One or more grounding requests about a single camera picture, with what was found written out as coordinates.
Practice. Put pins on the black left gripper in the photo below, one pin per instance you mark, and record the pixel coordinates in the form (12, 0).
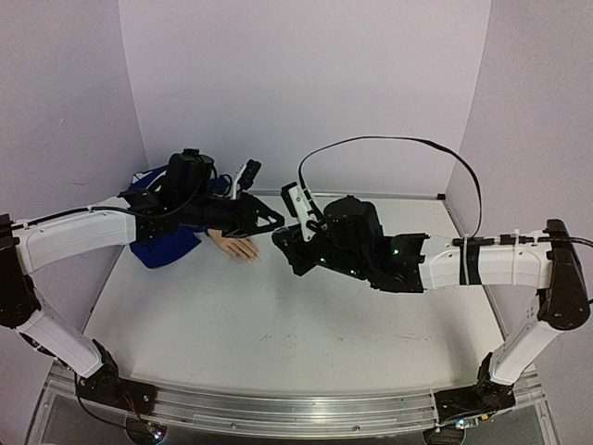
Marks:
(246, 223)

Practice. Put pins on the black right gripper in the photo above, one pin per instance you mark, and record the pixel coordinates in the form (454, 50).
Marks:
(296, 252)

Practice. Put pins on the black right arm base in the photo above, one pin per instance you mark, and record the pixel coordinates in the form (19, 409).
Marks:
(483, 397)

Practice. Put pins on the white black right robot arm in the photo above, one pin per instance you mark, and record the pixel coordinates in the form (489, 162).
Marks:
(349, 239)

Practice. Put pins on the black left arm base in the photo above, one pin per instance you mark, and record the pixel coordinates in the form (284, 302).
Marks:
(107, 387)

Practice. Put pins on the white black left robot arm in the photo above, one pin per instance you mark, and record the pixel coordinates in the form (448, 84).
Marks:
(183, 198)

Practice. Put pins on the mannequin hand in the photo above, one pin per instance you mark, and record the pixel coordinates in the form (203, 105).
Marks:
(240, 248)

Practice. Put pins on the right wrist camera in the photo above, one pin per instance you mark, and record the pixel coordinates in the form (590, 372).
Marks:
(302, 206)

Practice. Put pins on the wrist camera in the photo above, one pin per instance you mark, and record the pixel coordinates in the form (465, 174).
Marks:
(245, 177)
(302, 206)

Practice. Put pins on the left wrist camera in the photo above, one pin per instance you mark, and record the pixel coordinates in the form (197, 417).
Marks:
(245, 177)

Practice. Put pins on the aluminium table front rail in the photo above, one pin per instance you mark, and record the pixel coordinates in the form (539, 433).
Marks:
(300, 417)

